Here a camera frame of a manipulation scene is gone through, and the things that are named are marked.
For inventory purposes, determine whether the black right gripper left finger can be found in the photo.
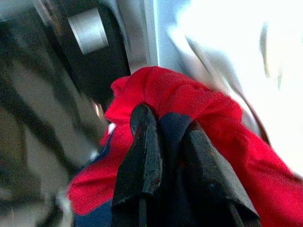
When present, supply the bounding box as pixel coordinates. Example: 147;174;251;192
111;104;164;227

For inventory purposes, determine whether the black robot leg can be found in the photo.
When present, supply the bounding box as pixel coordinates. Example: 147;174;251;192
35;0;131;105

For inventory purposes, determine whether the red and navy garment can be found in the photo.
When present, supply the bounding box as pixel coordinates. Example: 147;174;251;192
68;66;303;227

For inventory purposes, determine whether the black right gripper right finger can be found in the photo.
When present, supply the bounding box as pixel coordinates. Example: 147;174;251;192
182;120;262;227

